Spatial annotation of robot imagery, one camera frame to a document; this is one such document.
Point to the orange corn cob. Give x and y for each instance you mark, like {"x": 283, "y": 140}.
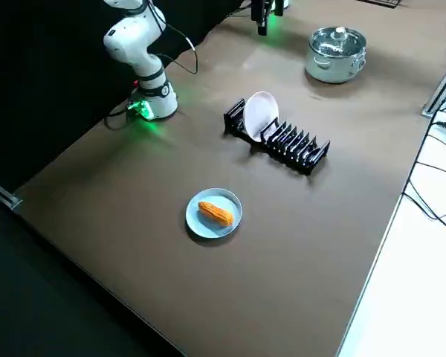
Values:
{"x": 215, "y": 213}

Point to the aluminium frame profile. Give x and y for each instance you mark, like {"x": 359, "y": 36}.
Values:
{"x": 2, "y": 191}

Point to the black keyboard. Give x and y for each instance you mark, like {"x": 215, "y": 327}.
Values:
{"x": 390, "y": 3}

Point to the black dish rack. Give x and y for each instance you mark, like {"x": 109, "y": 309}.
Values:
{"x": 297, "y": 152}

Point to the aluminium upright post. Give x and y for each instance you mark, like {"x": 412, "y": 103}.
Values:
{"x": 440, "y": 89}

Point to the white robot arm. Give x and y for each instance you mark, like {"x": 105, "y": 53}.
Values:
{"x": 286, "y": 3}
{"x": 134, "y": 41}

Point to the pale green steel pot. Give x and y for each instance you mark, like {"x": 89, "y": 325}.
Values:
{"x": 331, "y": 70}

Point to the light blue plate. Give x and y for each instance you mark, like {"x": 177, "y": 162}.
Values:
{"x": 208, "y": 227}

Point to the white plate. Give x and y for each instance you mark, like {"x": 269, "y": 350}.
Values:
{"x": 260, "y": 115}

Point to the glass lid with knob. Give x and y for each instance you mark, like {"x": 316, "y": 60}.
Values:
{"x": 338, "y": 42}

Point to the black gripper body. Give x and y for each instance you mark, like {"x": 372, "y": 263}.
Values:
{"x": 262, "y": 8}

